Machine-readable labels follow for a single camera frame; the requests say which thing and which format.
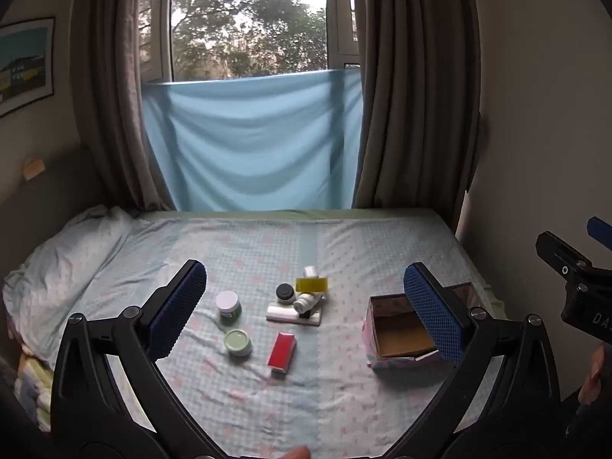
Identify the white pillow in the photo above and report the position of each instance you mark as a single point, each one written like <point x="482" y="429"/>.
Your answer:
<point x="67" y="258"/>

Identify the red carton box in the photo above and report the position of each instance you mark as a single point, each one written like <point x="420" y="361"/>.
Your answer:
<point x="279" y="350"/>

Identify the yellow tape roll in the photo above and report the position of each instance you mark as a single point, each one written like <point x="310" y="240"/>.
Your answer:
<point x="311" y="285"/>

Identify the framed wall picture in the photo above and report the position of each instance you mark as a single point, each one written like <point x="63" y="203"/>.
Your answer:
<point x="26" y="67"/>

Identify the person's left hand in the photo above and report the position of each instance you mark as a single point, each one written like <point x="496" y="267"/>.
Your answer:
<point x="297" y="453"/>

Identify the person's right hand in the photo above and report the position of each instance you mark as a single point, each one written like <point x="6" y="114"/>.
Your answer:
<point x="597" y="366"/>

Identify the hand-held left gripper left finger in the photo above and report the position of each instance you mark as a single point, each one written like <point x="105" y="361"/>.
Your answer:
<point x="177" y="311"/>

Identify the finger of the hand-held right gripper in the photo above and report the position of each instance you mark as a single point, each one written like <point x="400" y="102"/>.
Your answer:
<point x="557" y="253"/>
<point x="601" y="232"/>

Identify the cardboard box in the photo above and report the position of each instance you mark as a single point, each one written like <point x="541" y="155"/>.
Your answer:
<point x="401" y="339"/>

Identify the jar with pale green lid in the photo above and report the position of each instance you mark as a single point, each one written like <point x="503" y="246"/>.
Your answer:
<point x="237" y="340"/>

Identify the person's dark clothing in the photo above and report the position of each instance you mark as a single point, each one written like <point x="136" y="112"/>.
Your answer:
<point x="590" y="432"/>

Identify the floral checked bed sheet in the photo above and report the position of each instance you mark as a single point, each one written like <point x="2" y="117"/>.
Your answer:
<point x="311" y="401"/>

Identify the light blue hanging cloth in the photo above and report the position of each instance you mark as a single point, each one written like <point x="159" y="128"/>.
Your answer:
<point x="248" y="148"/>

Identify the folded striped blanket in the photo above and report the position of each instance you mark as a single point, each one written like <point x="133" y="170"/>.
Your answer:
<point x="31" y="387"/>

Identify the beige wall note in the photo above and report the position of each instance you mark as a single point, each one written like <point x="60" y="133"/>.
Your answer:
<point x="33" y="168"/>

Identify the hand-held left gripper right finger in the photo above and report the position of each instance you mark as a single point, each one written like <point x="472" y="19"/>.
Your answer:
<point x="432" y="311"/>

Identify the white framed window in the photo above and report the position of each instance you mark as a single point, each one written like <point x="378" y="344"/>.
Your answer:
<point x="160" y="33"/>

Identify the dark jar with white lid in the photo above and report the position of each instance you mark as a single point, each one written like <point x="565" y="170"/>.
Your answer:
<point x="228" y="300"/>

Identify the slim white box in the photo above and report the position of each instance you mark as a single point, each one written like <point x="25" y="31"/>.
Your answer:
<point x="281" y="314"/>

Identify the white bottle with blue print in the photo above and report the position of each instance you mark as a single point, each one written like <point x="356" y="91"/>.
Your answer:
<point x="311" y="271"/>

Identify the white jar with black lid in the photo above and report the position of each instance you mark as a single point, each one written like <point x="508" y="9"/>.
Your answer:
<point x="285" y="291"/>

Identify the small white pump bottle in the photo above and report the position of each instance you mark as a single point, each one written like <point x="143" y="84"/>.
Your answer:
<point x="303" y="303"/>

